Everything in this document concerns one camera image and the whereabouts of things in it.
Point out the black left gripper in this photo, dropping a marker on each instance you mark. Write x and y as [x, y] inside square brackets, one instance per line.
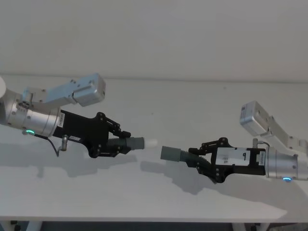
[79, 130]

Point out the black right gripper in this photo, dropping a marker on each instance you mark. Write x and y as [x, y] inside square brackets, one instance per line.
[240, 166]

